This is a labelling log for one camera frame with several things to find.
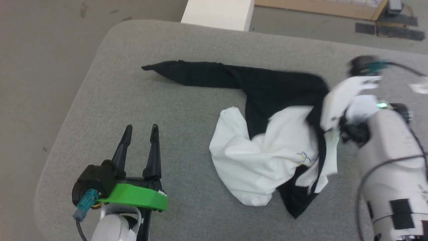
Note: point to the black and white shirt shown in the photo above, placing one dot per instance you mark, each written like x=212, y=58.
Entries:
x=267, y=90

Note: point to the wooden framed grid fence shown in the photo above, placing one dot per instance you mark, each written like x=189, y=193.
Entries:
x=321, y=8

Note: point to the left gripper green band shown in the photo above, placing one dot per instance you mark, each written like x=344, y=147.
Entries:
x=137, y=195

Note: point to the grey floor device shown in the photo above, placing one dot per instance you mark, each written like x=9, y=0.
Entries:
x=394, y=6

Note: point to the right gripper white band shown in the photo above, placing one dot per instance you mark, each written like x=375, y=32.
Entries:
x=347, y=97

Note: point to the white rectangular block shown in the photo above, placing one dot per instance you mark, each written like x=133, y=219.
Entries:
x=217, y=13

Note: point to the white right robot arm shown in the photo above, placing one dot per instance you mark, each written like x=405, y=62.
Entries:
x=394, y=160

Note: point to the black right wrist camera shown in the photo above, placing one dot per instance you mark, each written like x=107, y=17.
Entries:
x=362, y=65

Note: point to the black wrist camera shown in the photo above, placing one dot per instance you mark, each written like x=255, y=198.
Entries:
x=98, y=177
x=362, y=65

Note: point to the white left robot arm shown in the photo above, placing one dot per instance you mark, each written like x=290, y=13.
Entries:
x=112, y=227

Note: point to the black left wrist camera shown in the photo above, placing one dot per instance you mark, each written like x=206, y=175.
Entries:
x=98, y=177

